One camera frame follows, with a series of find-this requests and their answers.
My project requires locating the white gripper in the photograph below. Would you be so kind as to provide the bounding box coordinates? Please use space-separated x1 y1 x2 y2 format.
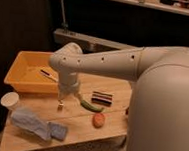
58 72 80 102

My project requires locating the yellow plastic tray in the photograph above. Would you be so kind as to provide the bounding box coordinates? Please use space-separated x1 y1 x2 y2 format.
4 51 58 94

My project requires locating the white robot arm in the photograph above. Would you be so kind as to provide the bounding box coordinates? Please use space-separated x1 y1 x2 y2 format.
49 43 189 151

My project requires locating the small brown bottle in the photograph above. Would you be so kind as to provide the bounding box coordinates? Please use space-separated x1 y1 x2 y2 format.
58 101 64 111

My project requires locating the green cucumber toy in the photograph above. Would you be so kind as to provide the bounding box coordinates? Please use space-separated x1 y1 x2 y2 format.
77 95 104 113

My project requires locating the orange round toy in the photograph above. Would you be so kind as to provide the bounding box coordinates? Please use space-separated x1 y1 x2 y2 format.
92 113 105 128

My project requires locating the blue sponge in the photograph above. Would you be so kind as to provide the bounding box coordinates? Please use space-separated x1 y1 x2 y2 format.
48 122 68 141

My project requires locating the light blue cloth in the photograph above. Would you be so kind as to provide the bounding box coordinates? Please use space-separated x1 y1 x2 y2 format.
10 107 51 141

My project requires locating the white paper cup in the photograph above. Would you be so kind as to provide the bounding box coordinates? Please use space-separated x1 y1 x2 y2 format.
0 92 20 110

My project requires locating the brush with dark handle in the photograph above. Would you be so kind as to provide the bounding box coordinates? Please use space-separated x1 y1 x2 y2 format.
40 70 58 82

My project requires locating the grey metal shelf rail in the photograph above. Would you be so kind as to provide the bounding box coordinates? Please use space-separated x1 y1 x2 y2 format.
53 28 133 52

